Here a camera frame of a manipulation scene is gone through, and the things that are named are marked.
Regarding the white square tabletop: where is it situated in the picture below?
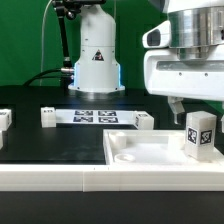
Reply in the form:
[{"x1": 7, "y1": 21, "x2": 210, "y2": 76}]
[{"x1": 103, "y1": 129, "x2": 224, "y2": 166}]

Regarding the white L-shaped fence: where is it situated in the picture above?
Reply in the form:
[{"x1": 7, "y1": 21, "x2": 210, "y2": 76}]
[{"x1": 0, "y1": 165, "x2": 224, "y2": 192}]

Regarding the black cable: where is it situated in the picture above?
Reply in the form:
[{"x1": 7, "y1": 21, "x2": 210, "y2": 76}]
[{"x1": 22, "y1": 68, "x2": 75, "y2": 87}]

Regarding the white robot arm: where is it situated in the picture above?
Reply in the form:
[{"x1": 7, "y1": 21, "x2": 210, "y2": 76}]
[{"x1": 71, "y1": 0, "x2": 224, "y2": 114}]

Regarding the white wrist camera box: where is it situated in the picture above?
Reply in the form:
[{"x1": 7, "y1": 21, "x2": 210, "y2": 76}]
[{"x1": 142, "y1": 20, "x2": 171, "y2": 49}]

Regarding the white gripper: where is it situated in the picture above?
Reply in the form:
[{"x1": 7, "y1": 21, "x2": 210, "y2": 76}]
[{"x1": 144, "y1": 49, "x2": 224, "y2": 133}]

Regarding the white sheet with tags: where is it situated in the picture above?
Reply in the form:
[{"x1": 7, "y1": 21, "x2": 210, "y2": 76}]
[{"x1": 56, "y1": 109, "x2": 134, "y2": 125}]

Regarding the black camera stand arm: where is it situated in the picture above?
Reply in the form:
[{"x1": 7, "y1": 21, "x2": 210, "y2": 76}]
[{"x1": 52, "y1": 0, "x2": 106, "y2": 67}]

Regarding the white cable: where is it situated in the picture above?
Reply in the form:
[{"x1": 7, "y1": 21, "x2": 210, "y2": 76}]
[{"x1": 39, "y1": 0, "x2": 54, "y2": 86}]

